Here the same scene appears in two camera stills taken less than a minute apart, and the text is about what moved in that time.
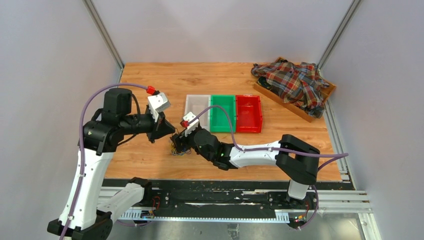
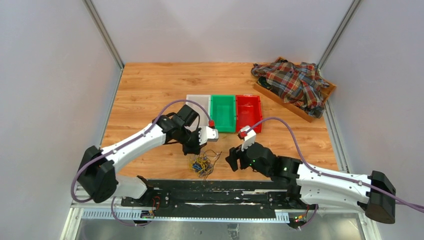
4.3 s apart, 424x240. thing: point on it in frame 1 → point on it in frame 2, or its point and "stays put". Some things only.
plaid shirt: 300,85 stays put
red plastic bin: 248,115 stays put
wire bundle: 174,151 → 203,164
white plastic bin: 195,104 stays put
